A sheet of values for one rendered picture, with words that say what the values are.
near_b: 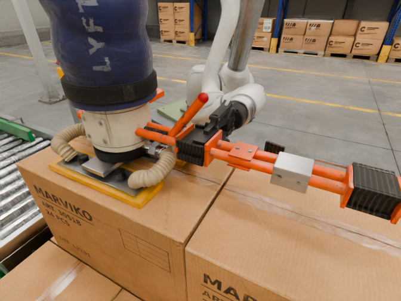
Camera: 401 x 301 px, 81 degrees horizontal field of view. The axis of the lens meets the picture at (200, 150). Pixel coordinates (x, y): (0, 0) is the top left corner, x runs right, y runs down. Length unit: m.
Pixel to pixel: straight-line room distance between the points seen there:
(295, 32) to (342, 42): 1.20
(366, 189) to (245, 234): 0.24
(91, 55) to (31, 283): 0.82
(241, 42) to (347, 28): 6.96
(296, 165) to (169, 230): 0.30
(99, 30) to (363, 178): 0.56
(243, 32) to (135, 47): 0.75
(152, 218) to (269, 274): 0.27
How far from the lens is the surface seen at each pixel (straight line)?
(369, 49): 7.74
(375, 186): 0.50
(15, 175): 1.66
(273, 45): 7.69
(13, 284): 1.13
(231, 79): 1.34
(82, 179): 0.70
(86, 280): 1.01
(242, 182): 0.66
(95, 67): 0.54
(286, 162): 0.50
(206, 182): 0.64
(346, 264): 0.57
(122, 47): 0.55
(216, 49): 0.92
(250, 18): 1.20
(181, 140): 0.54
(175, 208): 0.58
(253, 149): 0.53
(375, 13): 8.96
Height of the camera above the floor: 1.37
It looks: 33 degrees down
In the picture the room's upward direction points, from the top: straight up
